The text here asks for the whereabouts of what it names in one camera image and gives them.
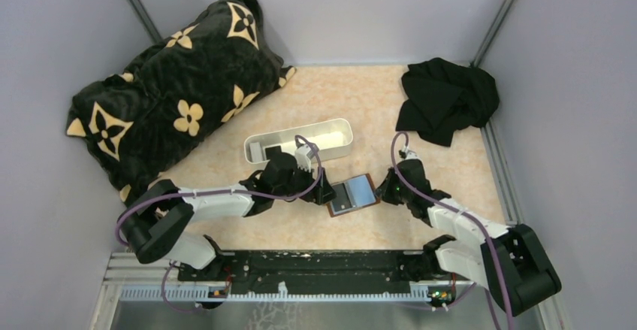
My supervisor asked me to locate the brown leather card holder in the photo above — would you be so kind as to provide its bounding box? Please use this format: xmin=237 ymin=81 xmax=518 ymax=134
xmin=327 ymin=174 xmax=381 ymax=217

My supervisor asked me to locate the white oblong plastic tray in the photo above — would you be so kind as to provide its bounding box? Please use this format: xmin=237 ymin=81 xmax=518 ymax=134
xmin=243 ymin=118 xmax=354 ymax=169

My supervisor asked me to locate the black credit card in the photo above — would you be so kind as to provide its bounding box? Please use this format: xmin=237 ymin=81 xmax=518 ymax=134
xmin=264 ymin=145 xmax=282 ymax=161

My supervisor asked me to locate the black cloth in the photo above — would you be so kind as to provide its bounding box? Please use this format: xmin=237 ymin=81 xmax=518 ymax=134
xmin=395 ymin=58 xmax=500 ymax=147

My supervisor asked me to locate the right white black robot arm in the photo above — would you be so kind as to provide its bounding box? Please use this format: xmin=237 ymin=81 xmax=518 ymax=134
xmin=375 ymin=148 xmax=563 ymax=317

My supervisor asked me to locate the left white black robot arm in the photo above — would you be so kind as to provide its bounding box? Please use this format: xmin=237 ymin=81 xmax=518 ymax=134
xmin=116 ymin=145 xmax=337 ymax=280

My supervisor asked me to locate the black card in holder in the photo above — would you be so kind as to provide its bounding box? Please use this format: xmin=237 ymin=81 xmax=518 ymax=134
xmin=331 ymin=183 xmax=354 ymax=216

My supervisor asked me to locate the stack of grey cards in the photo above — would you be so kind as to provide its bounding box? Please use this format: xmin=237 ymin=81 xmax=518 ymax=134
xmin=249 ymin=142 xmax=264 ymax=163

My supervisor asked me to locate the black floral plush pillow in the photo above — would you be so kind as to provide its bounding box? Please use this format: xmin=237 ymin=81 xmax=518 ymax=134
xmin=66 ymin=0 xmax=295 ymax=204

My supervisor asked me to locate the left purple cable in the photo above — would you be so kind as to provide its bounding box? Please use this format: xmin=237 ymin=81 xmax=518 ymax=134
xmin=115 ymin=134 xmax=325 ymax=313

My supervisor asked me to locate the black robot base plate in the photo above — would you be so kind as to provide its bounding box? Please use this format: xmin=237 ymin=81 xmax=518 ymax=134
xmin=178 ymin=250 xmax=453 ymax=295

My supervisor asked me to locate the white slotted cable duct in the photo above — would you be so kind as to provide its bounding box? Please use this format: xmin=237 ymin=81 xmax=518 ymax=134
xmin=119 ymin=283 xmax=430 ymax=302

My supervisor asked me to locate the aluminium frame rail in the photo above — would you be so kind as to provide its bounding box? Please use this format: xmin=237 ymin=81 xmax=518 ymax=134
xmin=101 ymin=63 xmax=554 ymax=287

